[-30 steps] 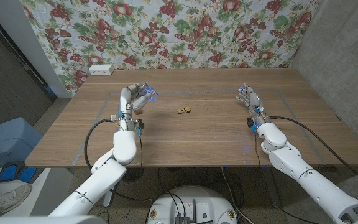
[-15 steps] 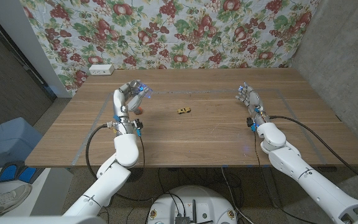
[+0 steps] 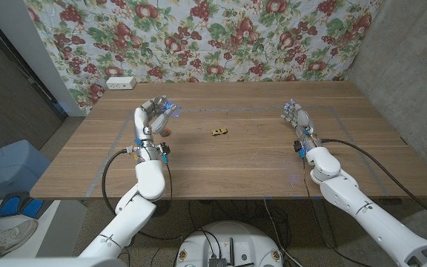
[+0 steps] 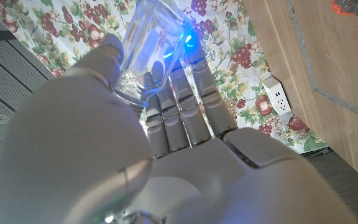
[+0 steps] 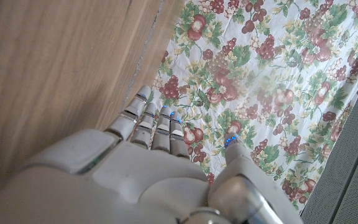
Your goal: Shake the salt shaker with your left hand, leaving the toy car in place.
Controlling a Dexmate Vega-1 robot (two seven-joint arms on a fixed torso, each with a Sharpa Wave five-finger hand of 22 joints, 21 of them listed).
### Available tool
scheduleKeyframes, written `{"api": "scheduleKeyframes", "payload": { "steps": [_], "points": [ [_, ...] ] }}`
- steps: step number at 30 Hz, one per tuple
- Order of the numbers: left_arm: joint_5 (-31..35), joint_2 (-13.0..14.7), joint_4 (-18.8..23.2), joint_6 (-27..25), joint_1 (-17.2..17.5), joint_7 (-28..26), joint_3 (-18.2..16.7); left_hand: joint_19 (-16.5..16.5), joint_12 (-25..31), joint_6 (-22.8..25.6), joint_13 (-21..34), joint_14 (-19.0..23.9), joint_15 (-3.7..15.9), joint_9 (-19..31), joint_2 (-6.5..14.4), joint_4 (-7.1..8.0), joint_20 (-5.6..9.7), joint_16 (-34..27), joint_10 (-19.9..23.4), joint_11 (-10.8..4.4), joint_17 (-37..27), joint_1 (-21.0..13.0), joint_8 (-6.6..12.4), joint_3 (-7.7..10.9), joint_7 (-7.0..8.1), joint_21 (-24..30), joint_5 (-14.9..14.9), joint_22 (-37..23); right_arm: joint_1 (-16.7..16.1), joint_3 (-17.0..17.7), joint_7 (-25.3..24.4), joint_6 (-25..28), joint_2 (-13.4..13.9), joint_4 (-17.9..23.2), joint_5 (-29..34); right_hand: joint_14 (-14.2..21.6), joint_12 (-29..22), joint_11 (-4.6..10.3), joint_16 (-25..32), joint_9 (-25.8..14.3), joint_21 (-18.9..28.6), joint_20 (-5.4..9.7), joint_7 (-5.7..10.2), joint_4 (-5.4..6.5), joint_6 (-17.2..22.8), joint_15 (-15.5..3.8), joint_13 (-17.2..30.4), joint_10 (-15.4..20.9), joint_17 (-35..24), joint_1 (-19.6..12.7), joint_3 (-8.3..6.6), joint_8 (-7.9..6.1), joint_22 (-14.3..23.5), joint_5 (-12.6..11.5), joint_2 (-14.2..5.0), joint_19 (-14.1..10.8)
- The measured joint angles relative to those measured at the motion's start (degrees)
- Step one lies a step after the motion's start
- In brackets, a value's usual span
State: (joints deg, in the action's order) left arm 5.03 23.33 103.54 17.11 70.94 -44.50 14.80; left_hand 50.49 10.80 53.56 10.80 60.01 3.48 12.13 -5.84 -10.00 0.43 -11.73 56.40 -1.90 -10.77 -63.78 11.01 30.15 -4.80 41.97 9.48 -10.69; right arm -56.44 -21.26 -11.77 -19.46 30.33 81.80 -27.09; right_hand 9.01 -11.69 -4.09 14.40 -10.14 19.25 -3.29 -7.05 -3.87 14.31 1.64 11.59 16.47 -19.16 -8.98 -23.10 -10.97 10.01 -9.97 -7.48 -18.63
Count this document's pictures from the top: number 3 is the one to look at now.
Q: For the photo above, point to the blue and black foot pedal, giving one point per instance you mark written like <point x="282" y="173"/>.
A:
<point x="11" y="205"/>

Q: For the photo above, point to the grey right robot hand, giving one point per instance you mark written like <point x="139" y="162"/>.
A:
<point x="303" y="119"/>

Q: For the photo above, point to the grey table leg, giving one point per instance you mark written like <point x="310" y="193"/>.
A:
<point x="324" y="226"/>

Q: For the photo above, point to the fruit print backdrop cloth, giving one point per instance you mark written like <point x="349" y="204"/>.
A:
<point x="206" y="41"/>

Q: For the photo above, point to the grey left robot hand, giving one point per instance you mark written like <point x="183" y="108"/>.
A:
<point x="141" y="120"/>

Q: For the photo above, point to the black round table foot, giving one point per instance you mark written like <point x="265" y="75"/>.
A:
<point x="161" y="209"/>

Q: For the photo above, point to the blue grey padded seat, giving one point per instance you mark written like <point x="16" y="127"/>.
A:
<point x="9" y="167"/>

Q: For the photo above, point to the white power strip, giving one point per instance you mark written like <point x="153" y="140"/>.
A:
<point x="121" y="83"/>

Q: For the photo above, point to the clear glass salt shaker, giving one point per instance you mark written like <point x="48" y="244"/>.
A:
<point x="174" y="111"/>

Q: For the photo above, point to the white door frame post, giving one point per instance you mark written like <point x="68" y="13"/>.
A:
<point x="32" y="48"/>

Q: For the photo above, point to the small brown red ball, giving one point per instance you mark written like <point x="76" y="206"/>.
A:
<point x="167" y="132"/>

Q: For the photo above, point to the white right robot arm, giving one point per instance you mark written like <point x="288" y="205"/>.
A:
<point x="369" y="219"/>

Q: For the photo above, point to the white sneaker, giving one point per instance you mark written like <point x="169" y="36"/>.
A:
<point x="6" y="237"/>

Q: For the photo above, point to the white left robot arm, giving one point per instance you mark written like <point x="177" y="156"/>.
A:
<point x="135" y="215"/>

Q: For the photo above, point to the yellow toy car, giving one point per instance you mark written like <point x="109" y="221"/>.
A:
<point x="219" y="131"/>

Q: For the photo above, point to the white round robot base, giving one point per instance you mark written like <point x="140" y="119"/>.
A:
<point x="232" y="241"/>

